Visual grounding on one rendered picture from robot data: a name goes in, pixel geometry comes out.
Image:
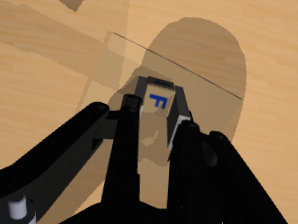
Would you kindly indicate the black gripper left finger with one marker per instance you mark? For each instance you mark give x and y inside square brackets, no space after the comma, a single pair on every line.
[31,185]

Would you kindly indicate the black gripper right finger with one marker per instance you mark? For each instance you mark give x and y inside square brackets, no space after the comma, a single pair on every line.
[241,197]

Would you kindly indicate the tan block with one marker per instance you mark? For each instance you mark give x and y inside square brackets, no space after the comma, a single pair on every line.
[159,96]

